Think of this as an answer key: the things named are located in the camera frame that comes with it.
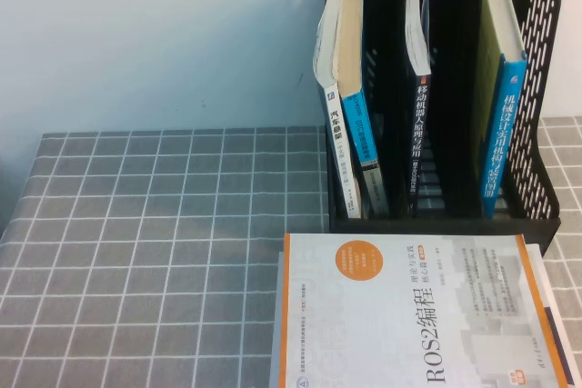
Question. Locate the dark navy robotics book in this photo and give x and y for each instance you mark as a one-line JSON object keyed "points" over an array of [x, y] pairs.
{"points": [[420, 124]]}

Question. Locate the blue-spine green hardcover book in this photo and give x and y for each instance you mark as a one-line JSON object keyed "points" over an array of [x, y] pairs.
{"points": [[502, 133]]}

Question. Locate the white orange ROS2 book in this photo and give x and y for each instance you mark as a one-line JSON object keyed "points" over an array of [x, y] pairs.
{"points": [[409, 315]]}

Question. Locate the blue-spine paperback book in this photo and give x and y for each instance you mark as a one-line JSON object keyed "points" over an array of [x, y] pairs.
{"points": [[357, 124]]}

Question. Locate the grey grid tablecloth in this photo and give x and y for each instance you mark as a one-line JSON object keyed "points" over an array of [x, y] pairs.
{"points": [[136, 247]]}

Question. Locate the white-spine paperback book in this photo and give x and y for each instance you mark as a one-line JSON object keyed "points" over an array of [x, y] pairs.
{"points": [[335, 120]]}

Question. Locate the black plastic book stand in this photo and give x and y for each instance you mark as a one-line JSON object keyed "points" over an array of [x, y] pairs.
{"points": [[454, 228]]}

